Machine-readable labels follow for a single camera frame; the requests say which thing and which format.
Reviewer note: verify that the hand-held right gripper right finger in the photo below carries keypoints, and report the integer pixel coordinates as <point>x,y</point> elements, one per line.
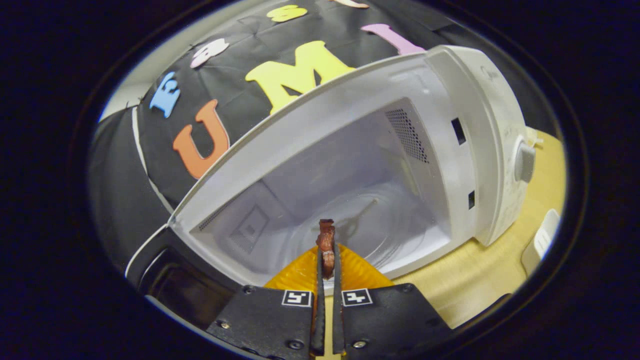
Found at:
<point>338,325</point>

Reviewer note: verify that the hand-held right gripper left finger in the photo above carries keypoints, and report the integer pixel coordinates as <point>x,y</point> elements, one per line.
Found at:
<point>319,325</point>

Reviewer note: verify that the brown meat piece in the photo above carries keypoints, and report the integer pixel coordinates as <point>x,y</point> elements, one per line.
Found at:
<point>327,242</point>

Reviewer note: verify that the white microwave oven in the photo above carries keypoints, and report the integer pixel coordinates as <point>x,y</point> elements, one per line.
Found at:
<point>450,100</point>

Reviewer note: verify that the white ribbed rectangular dish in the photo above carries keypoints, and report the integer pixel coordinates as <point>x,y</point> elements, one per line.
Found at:
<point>542,242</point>

